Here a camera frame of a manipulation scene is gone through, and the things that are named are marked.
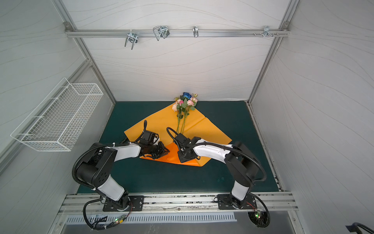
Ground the aluminium cross rail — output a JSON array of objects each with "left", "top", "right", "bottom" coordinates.
[{"left": 63, "top": 21, "right": 290, "bottom": 39}]

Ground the peach fake flower stem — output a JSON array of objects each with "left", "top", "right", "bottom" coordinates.
[{"left": 172, "top": 98, "right": 183, "bottom": 133}]

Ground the white slotted cable duct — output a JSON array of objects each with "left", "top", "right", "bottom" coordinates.
[{"left": 65, "top": 212, "right": 237, "bottom": 225}]

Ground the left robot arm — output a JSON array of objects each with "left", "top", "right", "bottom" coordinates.
[{"left": 72, "top": 132, "right": 170, "bottom": 210}]

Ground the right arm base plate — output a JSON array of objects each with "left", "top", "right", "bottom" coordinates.
[{"left": 213, "top": 194, "right": 257, "bottom": 210}]

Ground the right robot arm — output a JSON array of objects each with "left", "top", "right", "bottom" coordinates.
[{"left": 172, "top": 134, "right": 267, "bottom": 209}]

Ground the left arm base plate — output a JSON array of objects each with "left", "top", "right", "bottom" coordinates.
[{"left": 103, "top": 195, "right": 144, "bottom": 212}]

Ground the white wire basket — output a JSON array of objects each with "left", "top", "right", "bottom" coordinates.
[{"left": 10, "top": 78, "right": 103, "bottom": 152}]

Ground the green table mat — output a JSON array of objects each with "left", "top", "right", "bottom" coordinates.
[{"left": 100, "top": 101, "right": 278, "bottom": 193}]

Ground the middle metal U-bolt clamp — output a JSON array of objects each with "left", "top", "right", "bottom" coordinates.
[{"left": 153, "top": 26, "right": 170, "bottom": 41}]

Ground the orange wrapping paper sheet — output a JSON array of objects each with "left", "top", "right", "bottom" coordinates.
[{"left": 117, "top": 105, "right": 231, "bottom": 165}]

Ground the metal u-bolt clamp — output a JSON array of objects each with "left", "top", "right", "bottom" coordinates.
[
  {"left": 153, "top": 26, "right": 170, "bottom": 41},
  {"left": 124, "top": 32, "right": 138, "bottom": 50}
]

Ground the blue fake flower stem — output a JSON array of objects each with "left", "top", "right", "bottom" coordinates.
[{"left": 183, "top": 92, "right": 192, "bottom": 99}]

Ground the left metal U-bolt clamp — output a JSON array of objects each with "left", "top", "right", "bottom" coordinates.
[{"left": 124, "top": 32, "right": 138, "bottom": 50}]

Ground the small metal hook bracket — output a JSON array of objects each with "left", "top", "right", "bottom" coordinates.
[{"left": 192, "top": 26, "right": 199, "bottom": 38}]

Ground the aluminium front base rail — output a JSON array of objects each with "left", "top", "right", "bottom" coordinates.
[{"left": 58, "top": 191, "right": 299, "bottom": 215}]

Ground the dark pink fake flower stem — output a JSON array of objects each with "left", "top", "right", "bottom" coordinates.
[{"left": 176, "top": 100, "right": 187, "bottom": 133}]

